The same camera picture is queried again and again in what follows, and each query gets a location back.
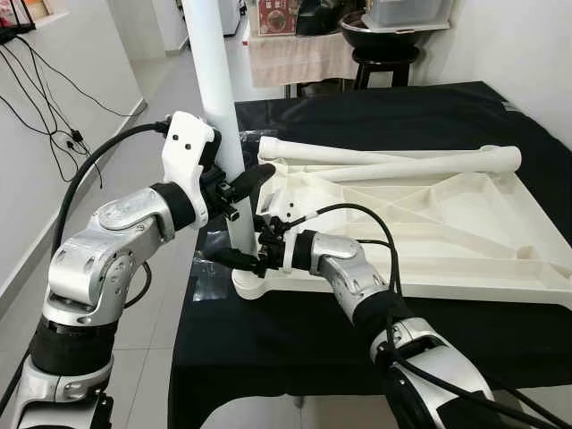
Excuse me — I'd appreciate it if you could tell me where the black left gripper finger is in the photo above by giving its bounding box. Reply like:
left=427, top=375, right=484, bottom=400
left=228, top=163, right=276, bottom=199

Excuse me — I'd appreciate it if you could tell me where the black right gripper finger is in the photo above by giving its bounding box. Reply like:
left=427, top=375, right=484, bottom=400
left=207, top=246, right=267, bottom=271

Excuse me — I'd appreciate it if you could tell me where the white plastic table leg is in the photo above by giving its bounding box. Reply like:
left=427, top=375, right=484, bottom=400
left=308, top=146, right=522, bottom=184
left=257, top=136, right=421, bottom=167
left=179, top=0, right=256, bottom=256

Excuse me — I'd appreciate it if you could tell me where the cream plastic children table top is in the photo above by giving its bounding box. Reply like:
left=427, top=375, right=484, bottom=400
left=232, top=143, right=572, bottom=309

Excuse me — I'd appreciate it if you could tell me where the clear plastic bag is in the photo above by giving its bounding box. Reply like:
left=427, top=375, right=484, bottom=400
left=189, top=228, right=238, bottom=300

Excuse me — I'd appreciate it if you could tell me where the black tablecloth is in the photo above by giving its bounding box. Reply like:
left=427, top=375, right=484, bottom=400
left=170, top=80, right=572, bottom=429

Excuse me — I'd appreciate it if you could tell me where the red printed carton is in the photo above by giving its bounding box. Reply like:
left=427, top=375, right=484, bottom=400
left=257, top=0, right=298, bottom=37

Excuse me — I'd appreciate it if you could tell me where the white cabinet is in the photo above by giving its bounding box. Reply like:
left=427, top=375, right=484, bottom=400
left=219, top=0, right=247, bottom=37

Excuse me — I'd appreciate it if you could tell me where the black bag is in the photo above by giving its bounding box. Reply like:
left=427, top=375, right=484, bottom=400
left=295, top=0, right=349, bottom=37

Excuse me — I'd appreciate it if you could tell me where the black bowl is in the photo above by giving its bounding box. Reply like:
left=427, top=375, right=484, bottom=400
left=340, top=11, right=452, bottom=50

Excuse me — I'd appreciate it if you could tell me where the small black device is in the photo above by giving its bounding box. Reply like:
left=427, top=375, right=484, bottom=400
left=0, top=25, right=37, bottom=44

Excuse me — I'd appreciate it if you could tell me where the orange package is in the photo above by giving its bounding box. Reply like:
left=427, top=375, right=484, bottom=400
left=18, top=0, right=47, bottom=23

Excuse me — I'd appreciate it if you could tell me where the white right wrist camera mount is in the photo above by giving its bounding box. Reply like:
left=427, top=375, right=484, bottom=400
left=257, top=188, right=309, bottom=235

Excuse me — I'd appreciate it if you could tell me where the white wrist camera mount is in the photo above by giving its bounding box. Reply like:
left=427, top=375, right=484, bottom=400
left=257, top=188, right=309, bottom=235
left=164, top=111, right=220, bottom=224

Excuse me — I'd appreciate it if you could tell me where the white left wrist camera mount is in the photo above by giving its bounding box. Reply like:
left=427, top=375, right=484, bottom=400
left=164, top=111, right=220, bottom=224

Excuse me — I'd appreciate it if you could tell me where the black floor cable with adapter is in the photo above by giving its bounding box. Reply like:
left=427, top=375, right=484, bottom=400
left=0, top=45, right=106, bottom=190

